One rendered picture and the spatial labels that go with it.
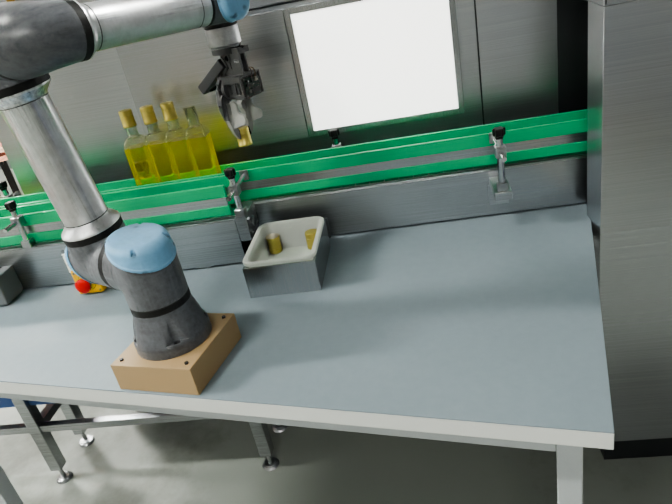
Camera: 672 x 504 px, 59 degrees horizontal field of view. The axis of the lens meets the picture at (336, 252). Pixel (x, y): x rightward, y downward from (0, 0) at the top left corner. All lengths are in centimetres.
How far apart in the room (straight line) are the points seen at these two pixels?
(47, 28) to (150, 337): 55
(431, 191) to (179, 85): 75
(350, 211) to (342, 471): 84
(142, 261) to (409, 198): 74
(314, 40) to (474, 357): 94
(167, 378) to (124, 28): 62
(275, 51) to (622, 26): 83
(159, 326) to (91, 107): 91
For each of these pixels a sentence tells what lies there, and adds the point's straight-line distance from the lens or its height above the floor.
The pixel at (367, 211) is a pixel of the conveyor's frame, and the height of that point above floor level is 81.
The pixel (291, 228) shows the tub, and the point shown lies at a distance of 154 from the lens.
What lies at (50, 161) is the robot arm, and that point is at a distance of 118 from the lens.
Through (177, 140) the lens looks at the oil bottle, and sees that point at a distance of 164.
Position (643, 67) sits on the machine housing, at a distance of 138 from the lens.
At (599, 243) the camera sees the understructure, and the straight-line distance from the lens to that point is 150.
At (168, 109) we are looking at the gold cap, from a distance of 164.
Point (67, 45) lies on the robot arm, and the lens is 105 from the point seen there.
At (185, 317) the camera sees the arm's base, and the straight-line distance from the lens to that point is 117.
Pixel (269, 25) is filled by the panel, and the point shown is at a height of 129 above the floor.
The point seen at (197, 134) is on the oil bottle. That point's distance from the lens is 161.
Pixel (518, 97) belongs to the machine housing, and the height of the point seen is 99.
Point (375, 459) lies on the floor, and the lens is 199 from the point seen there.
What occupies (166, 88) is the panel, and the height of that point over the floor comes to 118.
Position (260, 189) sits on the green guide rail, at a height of 91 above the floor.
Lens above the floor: 143
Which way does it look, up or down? 26 degrees down
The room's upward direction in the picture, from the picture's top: 12 degrees counter-clockwise
